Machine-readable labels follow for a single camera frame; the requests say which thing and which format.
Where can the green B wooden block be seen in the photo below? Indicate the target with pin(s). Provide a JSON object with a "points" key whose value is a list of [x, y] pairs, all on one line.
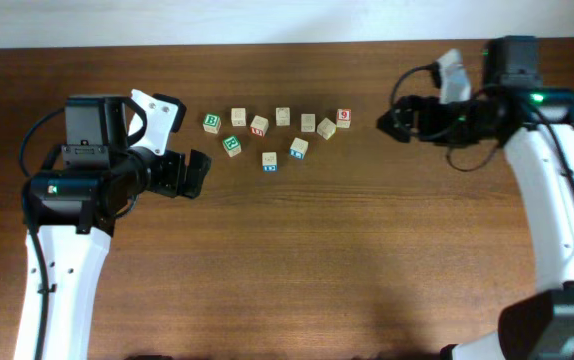
{"points": [[212, 123]]}

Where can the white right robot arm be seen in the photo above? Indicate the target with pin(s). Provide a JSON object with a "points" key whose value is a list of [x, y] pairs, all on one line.
{"points": [[533, 125]]}

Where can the green R wooden block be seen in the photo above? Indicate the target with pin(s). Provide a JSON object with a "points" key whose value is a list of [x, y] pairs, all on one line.
{"points": [[232, 146]]}

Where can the yellow edged wooden block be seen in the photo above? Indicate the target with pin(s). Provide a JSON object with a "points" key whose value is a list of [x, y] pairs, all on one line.
{"points": [[326, 128]]}

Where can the red I wooden block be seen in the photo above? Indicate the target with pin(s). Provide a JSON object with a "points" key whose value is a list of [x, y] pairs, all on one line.
{"points": [[308, 123]]}

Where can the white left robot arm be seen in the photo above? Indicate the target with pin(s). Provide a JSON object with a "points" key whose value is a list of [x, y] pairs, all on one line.
{"points": [[115, 150]]}

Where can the red U wooden block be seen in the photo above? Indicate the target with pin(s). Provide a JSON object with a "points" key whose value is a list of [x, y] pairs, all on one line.
{"points": [[259, 126]]}

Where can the blue lettered wooden block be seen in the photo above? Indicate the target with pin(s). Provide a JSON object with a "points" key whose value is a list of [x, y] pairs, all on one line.
{"points": [[269, 161]]}

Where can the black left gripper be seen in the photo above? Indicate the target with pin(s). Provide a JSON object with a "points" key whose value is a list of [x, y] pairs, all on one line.
{"points": [[171, 163]]}

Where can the plain wooden block number five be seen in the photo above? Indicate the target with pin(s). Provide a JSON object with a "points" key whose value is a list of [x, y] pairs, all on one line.
{"points": [[238, 117]]}

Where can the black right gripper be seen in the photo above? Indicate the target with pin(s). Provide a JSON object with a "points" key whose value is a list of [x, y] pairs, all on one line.
{"points": [[412, 118]]}

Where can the red A wooden block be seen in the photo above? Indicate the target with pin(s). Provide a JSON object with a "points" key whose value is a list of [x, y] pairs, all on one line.
{"points": [[282, 116]]}

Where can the blue edged wooden block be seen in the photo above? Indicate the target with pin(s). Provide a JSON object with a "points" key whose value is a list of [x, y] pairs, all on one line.
{"points": [[298, 148]]}

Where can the red nine wooden block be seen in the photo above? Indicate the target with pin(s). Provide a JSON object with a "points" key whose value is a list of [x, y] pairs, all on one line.
{"points": [[343, 118]]}

